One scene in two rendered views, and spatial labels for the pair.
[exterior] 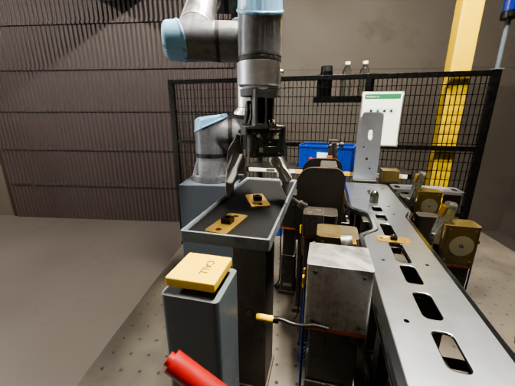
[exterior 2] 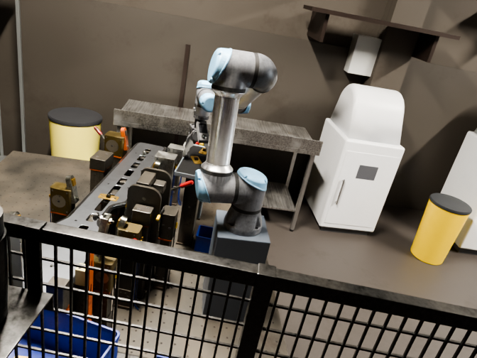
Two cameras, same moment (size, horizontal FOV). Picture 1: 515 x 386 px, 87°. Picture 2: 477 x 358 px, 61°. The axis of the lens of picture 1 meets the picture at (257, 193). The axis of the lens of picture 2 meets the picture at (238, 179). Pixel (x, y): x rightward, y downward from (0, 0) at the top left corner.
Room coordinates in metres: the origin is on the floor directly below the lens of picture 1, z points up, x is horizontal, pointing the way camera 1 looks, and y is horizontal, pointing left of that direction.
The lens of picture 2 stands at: (2.30, -0.21, 1.92)
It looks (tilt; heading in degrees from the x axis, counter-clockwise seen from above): 25 degrees down; 166
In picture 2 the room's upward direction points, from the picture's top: 11 degrees clockwise
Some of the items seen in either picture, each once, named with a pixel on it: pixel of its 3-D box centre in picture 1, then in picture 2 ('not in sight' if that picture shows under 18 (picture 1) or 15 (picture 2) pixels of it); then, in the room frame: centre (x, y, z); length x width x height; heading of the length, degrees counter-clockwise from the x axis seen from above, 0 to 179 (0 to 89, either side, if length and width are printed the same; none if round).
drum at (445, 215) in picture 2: not in sight; (438, 229); (-0.47, 2.40, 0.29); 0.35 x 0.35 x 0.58
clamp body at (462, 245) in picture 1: (452, 278); (59, 220); (0.70, -0.57, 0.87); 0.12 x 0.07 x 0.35; 76
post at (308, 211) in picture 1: (309, 279); not in sight; (0.64, -0.14, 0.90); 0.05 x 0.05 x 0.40; 76
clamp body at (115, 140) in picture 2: not in sight; (112, 163); (0.06, -0.43, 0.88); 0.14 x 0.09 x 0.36; 76
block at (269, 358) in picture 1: (254, 297); (190, 203); (0.54, 0.01, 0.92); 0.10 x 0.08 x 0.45; 166
